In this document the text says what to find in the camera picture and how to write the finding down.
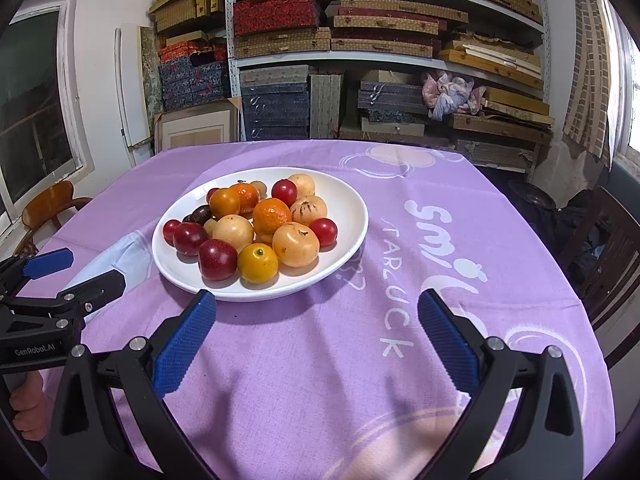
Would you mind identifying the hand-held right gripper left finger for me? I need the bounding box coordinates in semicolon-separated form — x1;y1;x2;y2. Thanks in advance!
45;289;218;480

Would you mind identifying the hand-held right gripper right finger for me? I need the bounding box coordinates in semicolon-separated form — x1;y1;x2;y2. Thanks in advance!
417;288;586;480

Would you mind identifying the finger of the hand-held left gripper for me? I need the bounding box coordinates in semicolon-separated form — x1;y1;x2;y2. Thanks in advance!
50;269;127;330
0;247;75;301

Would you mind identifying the dark red plum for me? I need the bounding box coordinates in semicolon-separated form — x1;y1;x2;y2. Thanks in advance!
198;238;239;282
172;221;210;257

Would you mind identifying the yellow tomato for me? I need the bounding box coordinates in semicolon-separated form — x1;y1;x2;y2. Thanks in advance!
237;242;279;284

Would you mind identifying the white oval plate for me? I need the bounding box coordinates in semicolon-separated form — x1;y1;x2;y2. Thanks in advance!
151;166;370;303

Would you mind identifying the orange tomato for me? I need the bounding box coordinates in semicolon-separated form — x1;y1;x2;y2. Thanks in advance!
208;187;242;220

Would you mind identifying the orange mandarin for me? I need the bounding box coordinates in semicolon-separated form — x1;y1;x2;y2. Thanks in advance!
230;180;261;215
251;197;293;244

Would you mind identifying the person's left hand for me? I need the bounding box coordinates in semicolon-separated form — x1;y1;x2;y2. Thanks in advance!
9;371;53;443

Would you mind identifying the light wooden chair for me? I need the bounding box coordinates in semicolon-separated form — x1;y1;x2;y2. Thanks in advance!
14;180;95;256

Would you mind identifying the purple printed tablecloth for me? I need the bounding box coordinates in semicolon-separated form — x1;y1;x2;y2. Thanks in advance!
15;137;618;480

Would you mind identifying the white framed window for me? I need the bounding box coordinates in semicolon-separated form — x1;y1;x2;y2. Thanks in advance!
0;0;96;233

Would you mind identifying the black round object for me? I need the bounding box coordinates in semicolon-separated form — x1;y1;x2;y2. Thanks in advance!
510;182;558;211

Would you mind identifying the black bag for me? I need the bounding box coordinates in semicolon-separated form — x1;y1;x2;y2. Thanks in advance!
550;190;608;281

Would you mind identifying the cardboard framed picture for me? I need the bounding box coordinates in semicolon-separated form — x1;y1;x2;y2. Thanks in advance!
154;96;244;153

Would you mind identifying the white leaning panel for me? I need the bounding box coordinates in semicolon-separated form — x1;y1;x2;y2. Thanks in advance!
114;27;153;168

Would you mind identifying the dark wooden chair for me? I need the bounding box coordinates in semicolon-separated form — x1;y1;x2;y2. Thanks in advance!
557;185;640;371

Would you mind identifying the green mottled board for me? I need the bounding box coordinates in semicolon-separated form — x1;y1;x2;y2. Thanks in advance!
139;26;166;116

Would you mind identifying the stack of brown wooden boxes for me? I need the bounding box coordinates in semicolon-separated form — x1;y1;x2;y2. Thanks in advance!
447;85;557;171

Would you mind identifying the stack of blue floral boxes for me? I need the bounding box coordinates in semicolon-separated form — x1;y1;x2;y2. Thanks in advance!
159;57;232;113

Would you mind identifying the stack of dark grey boxes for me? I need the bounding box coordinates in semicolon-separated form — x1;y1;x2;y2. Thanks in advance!
356;80;432;137

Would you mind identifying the pink crumpled cloth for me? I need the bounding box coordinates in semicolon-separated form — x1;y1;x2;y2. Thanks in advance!
421;71;487;122

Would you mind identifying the stack of dark blue boxes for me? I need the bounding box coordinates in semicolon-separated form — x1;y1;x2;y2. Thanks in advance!
240;66;312;142

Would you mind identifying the stack of orange red boxes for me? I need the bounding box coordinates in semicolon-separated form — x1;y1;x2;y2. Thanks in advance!
157;37;228;63

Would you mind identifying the grey woven upright box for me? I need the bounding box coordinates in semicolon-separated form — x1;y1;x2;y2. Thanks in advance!
309;74;345;139

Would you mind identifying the stack of yellow wooden boxes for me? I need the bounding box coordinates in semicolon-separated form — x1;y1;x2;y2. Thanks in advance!
434;30;546;92

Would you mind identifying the stack of tan woven boxes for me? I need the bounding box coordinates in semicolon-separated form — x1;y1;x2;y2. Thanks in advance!
149;0;226;36

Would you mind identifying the white metal shelf rack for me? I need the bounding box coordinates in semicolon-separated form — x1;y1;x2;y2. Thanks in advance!
225;0;553;173

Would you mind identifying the bright window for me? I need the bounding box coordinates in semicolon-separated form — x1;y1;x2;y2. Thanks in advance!
612;10;640;168

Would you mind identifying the brick patterned curtain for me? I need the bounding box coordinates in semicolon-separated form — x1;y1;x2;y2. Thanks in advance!
562;0;618;171

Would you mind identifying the red patterned box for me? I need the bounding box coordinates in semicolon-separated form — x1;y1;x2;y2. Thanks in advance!
232;0;322;37

